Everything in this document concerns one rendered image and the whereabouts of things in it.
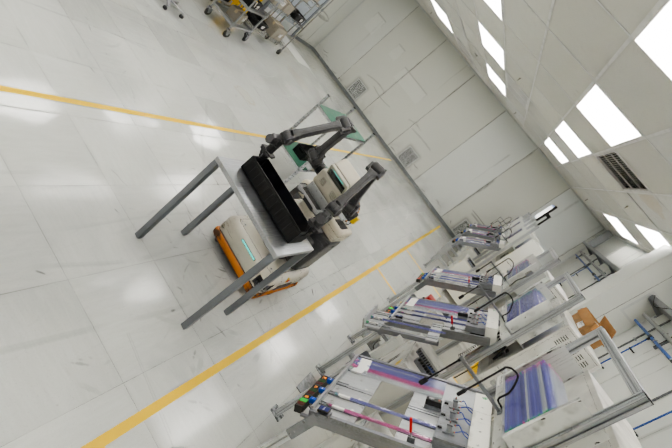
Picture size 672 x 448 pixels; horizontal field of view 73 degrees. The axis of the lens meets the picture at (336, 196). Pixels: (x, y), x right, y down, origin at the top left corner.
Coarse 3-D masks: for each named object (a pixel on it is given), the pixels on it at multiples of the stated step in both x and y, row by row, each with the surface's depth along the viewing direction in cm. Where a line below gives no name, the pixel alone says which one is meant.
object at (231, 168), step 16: (224, 160) 268; (240, 160) 286; (208, 176) 272; (240, 176) 272; (224, 192) 313; (240, 192) 259; (256, 192) 275; (208, 208) 318; (256, 208) 262; (144, 224) 287; (192, 224) 323; (256, 224) 253; (272, 224) 265; (272, 240) 253; (304, 240) 286; (272, 256) 248; (304, 256) 289; (256, 272) 252; (256, 288) 300; (208, 304) 264; (240, 304) 304; (192, 320) 269
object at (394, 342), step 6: (390, 342) 304; (396, 342) 303; (402, 342) 301; (378, 348) 307; (384, 348) 306; (390, 348) 304; (372, 354) 309; (378, 354) 307; (384, 354) 306; (306, 378) 333; (312, 378) 339; (300, 384) 324; (306, 384) 329; (312, 384) 334; (300, 390) 320
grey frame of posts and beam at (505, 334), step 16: (400, 304) 404; (576, 304) 288; (544, 320) 295; (352, 336) 422; (368, 336) 338; (512, 336) 302; (480, 352) 311; (320, 368) 353; (464, 368) 314; (400, 400) 331
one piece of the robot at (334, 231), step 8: (328, 224) 345; (336, 224) 344; (344, 224) 358; (328, 232) 345; (336, 232) 342; (344, 232) 348; (320, 240) 347; (328, 240) 346; (336, 240) 348; (320, 248) 348; (328, 248) 358; (288, 256) 358; (312, 256) 351; (320, 256) 367; (296, 264) 355; (304, 264) 357
